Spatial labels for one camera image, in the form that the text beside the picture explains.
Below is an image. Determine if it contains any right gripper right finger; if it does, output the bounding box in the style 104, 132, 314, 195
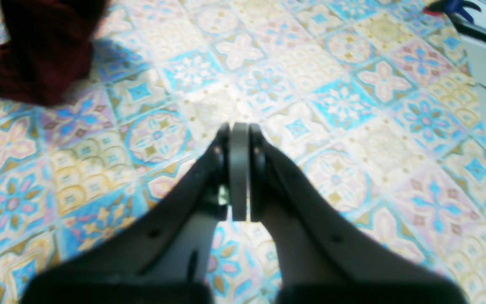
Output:
240, 123, 467, 304

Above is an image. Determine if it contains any dark red t-shirt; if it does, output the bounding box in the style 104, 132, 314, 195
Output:
0, 0, 108, 106

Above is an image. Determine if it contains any blue orange clamp upper left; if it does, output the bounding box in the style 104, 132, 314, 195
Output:
423, 0, 482, 24

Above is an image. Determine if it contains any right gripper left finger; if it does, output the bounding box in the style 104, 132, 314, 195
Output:
22, 123, 231, 304

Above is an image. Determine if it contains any patterned tile tablecloth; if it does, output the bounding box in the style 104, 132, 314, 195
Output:
0, 0, 486, 304

